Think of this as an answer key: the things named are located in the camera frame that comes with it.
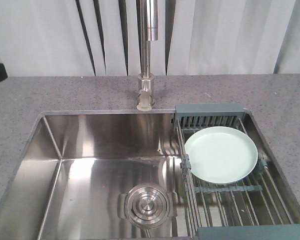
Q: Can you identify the stainless steel faucet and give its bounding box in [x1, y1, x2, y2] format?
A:
[137, 0, 158, 112]

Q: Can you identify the light green round plate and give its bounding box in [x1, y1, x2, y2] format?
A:
[185, 126, 258, 185]

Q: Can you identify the grey metal dish rack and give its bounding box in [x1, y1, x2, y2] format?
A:
[173, 103, 300, 240]

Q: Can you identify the white pleated curtain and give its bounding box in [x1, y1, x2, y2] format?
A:
[0, 0, 300, 77]

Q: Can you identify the stainless steel sink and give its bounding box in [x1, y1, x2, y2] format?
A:
[0, 109, 300, 240]

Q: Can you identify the round steel sink drain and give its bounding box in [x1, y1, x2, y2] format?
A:
[117, 183, 177, 230]

